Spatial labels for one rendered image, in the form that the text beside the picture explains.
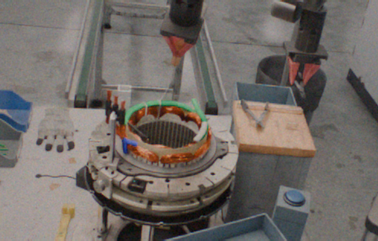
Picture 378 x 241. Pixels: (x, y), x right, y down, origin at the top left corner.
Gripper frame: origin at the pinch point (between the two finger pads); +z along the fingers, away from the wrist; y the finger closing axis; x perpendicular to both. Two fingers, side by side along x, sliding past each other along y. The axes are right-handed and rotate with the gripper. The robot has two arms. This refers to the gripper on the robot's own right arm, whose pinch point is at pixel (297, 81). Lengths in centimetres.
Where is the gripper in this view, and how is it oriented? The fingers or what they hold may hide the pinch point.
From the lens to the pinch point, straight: 128.7
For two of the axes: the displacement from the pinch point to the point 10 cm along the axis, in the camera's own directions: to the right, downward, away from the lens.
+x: 1.0, 4.9, -8.7
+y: -9.8, -0.9, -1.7
